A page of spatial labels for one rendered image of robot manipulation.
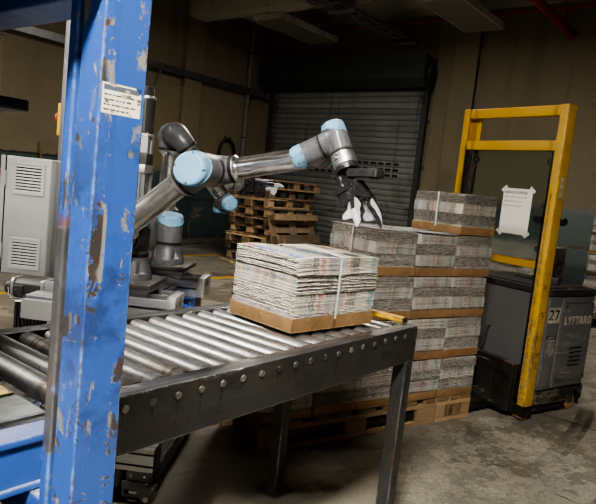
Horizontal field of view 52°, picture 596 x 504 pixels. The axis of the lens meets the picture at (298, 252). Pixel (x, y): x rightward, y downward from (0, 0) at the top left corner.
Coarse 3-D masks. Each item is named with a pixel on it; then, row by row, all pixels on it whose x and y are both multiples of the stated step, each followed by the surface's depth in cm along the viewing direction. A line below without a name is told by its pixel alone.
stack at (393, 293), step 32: (384, 288) 306; (416, 288) 319; (448, 288) 333; (384, 320) 311; (416, 320) 322; (352, 384) 304; (384, 384) 315; (416, 384) 329; (320, 416) 295; (352, 416) 306; (416, 416) 333; (256, 448) 276; (288, 448) 286
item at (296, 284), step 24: (240, 264) 192; (264, 264) 183; (288, 264) 176; (312, 264) 177; (240, 288) 192; (264, 288) 184; (288, 288) 177; (312, 288) 179; (288, 312) 177; (312, 312) 181
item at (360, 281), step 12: (336, 252) 199; (348, 252) 202; (348, 264) 188; (360, 264) 193; (372, 264) 197; (348, 276) 190; (360, 276) 194; (372, 276) 198; (348, 288) 191; (360, 288) 195; (372, 288) 199; (348, 300) 192; (360, 300) 196; (372, 300) 201; (348, 312) 193
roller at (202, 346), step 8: (136, 320) 175; (144, 328) 171; (152, 328) 169; (160, 328) 168; (168, 336) 164; (176, 336) 163; (184, 336) 163; (184, 344) 160; (192, 344) 159; (200, 344) 158; (208, 344) 157; (208, 352) 154; (216, 352) 153; (224, 352) 152; (232, 352) 152; (232, 360) 149
